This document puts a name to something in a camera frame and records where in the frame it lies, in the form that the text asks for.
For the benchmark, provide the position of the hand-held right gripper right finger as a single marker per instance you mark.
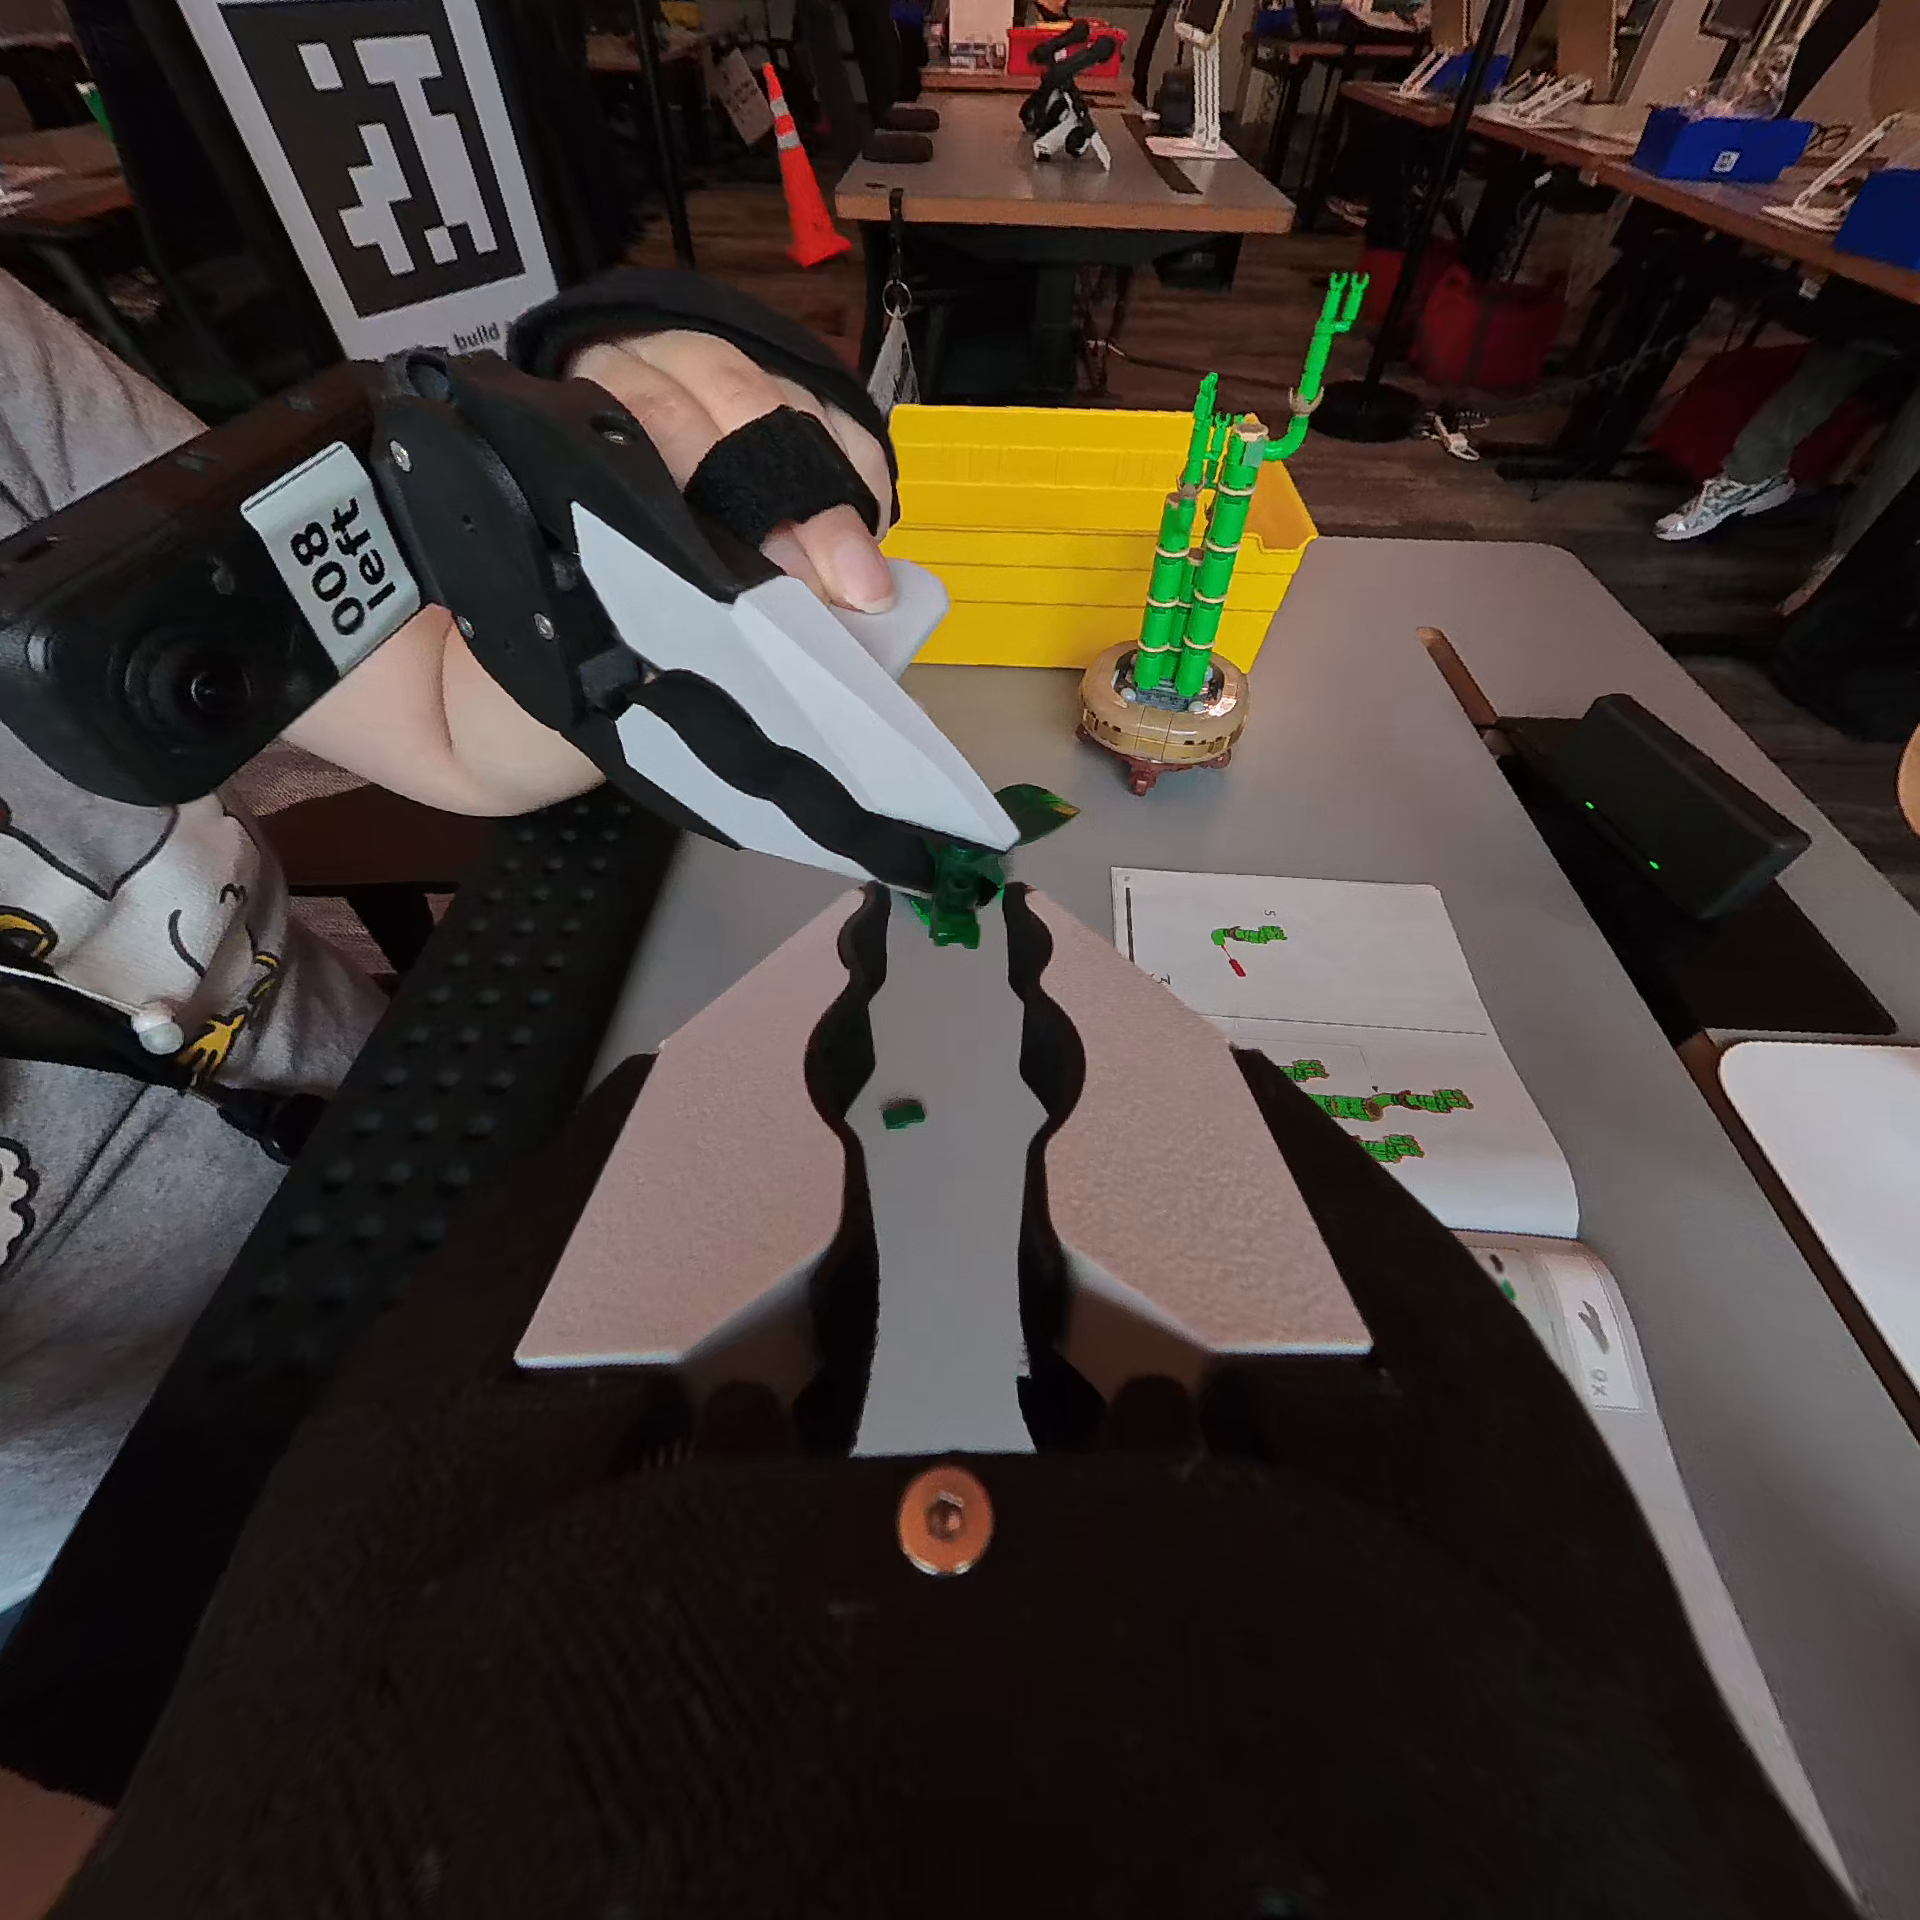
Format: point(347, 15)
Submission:
point(1185, 1200)

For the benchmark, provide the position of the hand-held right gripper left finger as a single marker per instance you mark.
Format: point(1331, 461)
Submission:
point(704, 1200)

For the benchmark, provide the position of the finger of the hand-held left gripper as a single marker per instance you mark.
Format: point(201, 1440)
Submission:
point(809, 676)
point(704, 781)

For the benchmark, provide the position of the green lego leaf piece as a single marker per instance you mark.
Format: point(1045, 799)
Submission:
point(960, 893)

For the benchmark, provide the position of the small black toy robot arm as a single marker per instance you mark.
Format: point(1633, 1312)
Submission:
point(1068, 107)

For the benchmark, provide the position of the lego instruction booklet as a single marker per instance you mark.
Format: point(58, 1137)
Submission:
point(1348, 975)

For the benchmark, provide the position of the green lego bamboo plant model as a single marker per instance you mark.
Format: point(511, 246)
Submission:
point(1200, 599)

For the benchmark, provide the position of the person's left hand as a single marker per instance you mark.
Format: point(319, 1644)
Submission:
point(660, 375)

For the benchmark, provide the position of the yellow plastic bin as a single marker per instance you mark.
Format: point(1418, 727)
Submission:
point(1036, 511)

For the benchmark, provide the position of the black studded strip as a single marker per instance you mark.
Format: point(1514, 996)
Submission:
point(405, 1171)

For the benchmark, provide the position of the hanging white tag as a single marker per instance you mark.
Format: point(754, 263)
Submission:
point(893, 368)

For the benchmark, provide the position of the black and white marker sign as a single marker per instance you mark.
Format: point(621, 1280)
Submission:
point(389, 135)

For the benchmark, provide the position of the orange traffic cone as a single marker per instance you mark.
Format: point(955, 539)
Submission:
point(803, 181)

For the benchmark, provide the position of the black box with green light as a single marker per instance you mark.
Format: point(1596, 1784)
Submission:
point(1664, 811)

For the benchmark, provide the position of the white stand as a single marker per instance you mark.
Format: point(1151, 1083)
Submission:
point(1193, 89)

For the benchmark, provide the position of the red bag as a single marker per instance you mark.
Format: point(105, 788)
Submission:
point(1484, 323)

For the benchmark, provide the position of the black pole stand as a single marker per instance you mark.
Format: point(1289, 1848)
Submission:
point(1424, 225)

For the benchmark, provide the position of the long wooden desk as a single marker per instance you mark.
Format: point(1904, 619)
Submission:
point(1650, 181)

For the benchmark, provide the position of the blue bin with white label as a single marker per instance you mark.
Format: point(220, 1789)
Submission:
point(1716, 142)

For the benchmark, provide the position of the plain blue bin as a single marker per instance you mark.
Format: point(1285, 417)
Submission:
point(1882, 219)

